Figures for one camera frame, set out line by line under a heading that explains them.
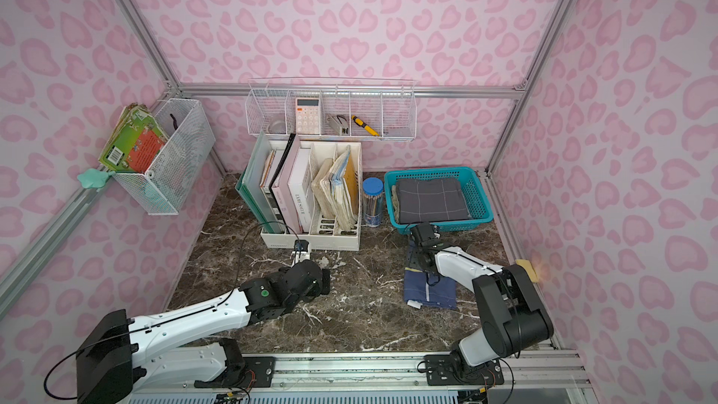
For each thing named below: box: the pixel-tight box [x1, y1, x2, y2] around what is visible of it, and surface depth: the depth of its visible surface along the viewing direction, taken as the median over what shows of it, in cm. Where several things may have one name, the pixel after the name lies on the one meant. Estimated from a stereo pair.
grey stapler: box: [325, 113, 350, 136], surface depth 101 cm
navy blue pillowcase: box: [403, 267, 458, 310], surface depth 87 cm
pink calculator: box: [295, 97, 321, 135], surface depth 97 cm
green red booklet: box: [98, 102, 169, 174], surface depth 73 cm
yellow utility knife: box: [351, 115, 381, 137], surface depth 100 cm
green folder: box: [235, 129, 284, 235], surface depth 83 cm
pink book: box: [270, 133, 313, 235], surface depth 86 cm
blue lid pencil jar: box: [362, 176, 385, 229], surface depth 96 cm
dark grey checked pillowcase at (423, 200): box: [396, 177, 474, 224], surface depth 103 cm
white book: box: [287, 147, 314, 234], surface depth 89 cm
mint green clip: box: [76, 168, 116, 192], surface depth 64 cm
